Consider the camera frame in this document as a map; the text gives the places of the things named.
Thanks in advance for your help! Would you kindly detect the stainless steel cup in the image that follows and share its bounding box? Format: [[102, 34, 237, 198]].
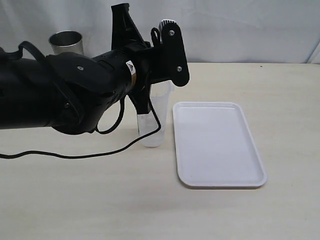
[[48, 30, 84, 55]]

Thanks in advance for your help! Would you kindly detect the black cable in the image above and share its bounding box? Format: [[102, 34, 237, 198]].
[[0, 27, 162, 160]]

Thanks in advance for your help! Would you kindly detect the white plastic tray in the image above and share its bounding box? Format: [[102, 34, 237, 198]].
[[172, 101, 268, 189]]

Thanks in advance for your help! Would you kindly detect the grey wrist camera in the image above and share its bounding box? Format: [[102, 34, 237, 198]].
[[158, 19, 177, 44]]

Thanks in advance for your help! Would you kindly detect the white backdrop curtain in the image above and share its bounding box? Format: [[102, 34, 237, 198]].
[[0, 0, 320, 64]]

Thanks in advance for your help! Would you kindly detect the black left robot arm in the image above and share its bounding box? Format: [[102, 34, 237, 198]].
[[0, 3, 190, 135]]

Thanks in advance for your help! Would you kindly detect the clear plastic container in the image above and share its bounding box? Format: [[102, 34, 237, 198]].
[[136, 81, 175, 148]]

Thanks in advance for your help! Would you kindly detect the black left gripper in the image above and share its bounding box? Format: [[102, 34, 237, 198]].
[[111, 3, 190, 115]]

